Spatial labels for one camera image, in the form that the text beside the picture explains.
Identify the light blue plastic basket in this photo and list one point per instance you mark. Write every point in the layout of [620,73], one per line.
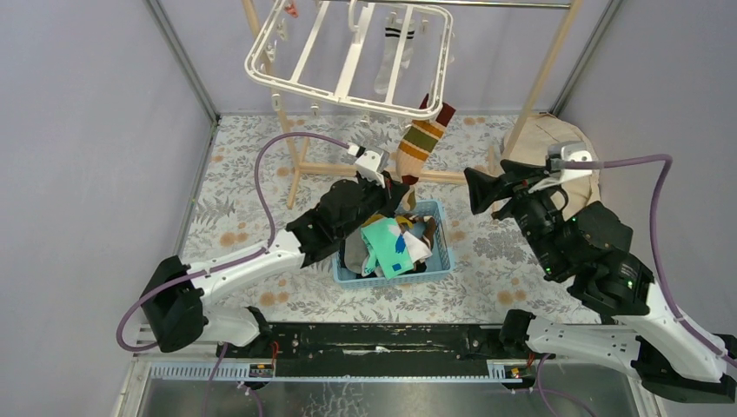
[438,266]

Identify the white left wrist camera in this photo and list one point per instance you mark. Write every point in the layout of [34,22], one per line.
[369,164]

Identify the yellow sock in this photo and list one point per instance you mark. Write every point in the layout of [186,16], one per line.
[373,218]

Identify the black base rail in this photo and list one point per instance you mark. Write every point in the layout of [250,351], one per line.
[376,349]

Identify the wooden drying rack frame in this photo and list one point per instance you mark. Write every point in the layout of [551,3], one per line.
[308,168]

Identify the floral table mat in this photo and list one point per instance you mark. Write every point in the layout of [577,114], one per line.
[495,269]

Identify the white black striped sock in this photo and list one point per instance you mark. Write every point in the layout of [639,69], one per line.
[392,36]

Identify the maroon olive striped sock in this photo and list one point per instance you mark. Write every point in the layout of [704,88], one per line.
[416,146]

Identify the white ankle sock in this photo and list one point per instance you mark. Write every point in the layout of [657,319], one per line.
[418,250]

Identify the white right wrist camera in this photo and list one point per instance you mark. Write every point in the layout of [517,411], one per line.
[565,162]

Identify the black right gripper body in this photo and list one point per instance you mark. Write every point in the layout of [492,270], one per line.
[531,213]

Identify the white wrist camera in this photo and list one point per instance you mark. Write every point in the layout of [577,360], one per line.
[565,162]
[369,164]

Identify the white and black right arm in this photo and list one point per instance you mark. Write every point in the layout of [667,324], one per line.
[668,354]

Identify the teal patterned sock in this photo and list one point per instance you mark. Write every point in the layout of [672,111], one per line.
[386,248]

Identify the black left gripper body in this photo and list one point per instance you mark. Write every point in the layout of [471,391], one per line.
[374,197]

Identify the small pink sock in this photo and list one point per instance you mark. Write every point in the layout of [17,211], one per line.
[291,9]

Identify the brown white striped sock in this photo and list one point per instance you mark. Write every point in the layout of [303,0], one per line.
[428,225]

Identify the beige cloth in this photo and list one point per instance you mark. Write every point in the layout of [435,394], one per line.
[537,135]

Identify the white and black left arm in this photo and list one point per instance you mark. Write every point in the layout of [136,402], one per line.
[180,299]

